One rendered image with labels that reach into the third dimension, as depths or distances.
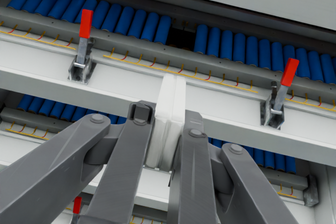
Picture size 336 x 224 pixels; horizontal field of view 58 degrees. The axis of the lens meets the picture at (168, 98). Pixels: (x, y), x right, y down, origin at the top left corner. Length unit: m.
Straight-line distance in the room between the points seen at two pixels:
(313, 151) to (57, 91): 0.36
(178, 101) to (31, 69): 0.31
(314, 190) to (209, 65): 0.30
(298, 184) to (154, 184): 0.26
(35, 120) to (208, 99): 0.31
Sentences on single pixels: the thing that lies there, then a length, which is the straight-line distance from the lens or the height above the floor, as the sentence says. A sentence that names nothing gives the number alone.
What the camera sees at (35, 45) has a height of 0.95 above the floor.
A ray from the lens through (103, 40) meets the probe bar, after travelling 0.45.
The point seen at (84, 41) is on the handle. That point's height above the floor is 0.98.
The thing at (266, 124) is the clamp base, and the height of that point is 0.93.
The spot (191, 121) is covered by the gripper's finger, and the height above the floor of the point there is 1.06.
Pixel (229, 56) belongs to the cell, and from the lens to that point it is 0.47.
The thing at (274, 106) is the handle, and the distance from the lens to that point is 0.42.
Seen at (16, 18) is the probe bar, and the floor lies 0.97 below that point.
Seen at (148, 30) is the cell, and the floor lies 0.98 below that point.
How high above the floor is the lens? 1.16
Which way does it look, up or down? 34 degrees down
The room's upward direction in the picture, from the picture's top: 14 degrees clockwise
